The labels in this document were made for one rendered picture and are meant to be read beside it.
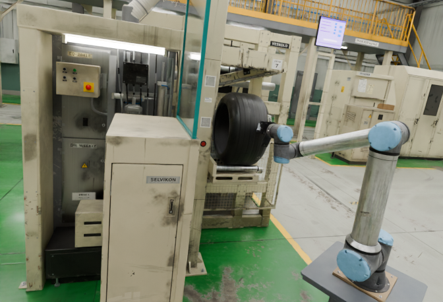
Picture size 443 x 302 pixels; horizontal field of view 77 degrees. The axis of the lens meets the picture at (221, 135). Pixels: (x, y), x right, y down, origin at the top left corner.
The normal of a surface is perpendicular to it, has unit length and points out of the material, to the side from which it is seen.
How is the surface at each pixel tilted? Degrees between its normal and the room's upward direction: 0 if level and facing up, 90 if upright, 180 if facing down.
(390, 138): 85
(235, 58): 90
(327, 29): 90
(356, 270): 97
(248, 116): 60
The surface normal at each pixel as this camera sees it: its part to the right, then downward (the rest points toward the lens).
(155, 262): 0.28, 0.24
